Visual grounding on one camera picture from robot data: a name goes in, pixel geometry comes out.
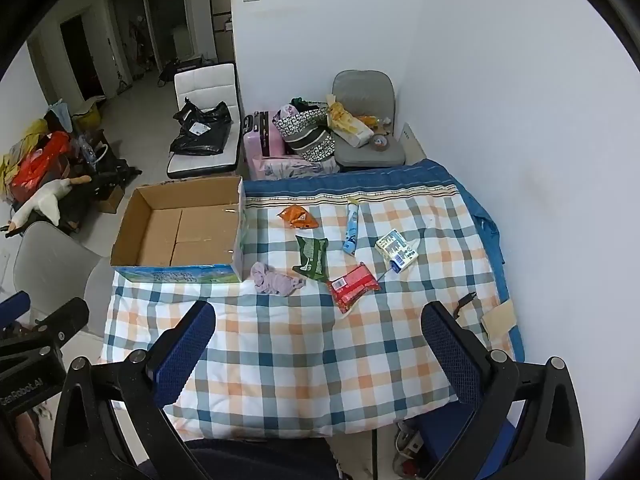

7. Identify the open cardboard box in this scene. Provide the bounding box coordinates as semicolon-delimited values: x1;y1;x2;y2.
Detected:
111;176;245;284

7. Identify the light grey plastic chair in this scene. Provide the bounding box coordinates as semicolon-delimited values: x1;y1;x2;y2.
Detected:
13;221;102;314

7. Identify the white leather chair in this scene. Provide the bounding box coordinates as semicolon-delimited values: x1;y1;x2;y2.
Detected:
167;63;241;179

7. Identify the tape roll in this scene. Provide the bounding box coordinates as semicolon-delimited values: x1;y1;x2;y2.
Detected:
369;134;390;152

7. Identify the pink cloth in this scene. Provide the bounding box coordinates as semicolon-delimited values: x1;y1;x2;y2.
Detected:
250;261;305;297

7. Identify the white power strip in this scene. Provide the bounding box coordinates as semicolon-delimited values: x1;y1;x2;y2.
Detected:
394;420;423;460

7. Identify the black plastic bag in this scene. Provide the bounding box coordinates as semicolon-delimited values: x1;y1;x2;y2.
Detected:
169;99;232;156

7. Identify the long blue snack packet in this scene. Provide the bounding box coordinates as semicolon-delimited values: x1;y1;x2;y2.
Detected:
343;202;359;256

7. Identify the black white patterned bag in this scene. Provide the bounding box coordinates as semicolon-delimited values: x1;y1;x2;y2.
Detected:
272;106;335;162

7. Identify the green snack bag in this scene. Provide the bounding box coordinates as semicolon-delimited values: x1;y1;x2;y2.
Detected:
293;236;329;283

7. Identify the grey fabric chair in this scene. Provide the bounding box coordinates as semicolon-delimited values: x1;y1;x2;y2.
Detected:
332;70;406;171

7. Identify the white goose plush toy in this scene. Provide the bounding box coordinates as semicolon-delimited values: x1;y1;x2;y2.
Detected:
1;176;92;238

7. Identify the red plastic bag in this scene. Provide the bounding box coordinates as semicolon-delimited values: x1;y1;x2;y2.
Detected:
10;131;72;203

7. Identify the yellow blue milk carton box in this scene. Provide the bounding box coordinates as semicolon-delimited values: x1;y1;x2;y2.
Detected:
375;229;420;274

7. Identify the white board against wall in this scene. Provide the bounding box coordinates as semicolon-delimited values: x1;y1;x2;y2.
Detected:
399;122;426;166

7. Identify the yellow cloth pile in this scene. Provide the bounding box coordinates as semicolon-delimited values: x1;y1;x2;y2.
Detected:
0;118;49;200

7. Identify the pink suitcase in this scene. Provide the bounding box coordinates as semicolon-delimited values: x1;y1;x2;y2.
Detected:
242;112;285;180

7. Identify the plaid checkered quilt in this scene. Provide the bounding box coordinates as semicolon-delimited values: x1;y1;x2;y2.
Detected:
101;184;524;438

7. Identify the red snack bag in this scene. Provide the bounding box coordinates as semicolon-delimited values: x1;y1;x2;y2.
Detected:
328;262;381;314

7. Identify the orange snack bag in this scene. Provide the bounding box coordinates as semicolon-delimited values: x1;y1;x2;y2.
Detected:
278;205;319;230

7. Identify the floral pink fabric bag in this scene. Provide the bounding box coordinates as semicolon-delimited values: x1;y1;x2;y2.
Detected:
248;156;340;181

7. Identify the small brown cardboard piece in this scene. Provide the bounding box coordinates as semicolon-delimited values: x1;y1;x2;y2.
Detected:
480;300;518;339

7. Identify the yellow white snack bag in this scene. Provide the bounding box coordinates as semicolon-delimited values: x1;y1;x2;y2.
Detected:
326;94;373;148

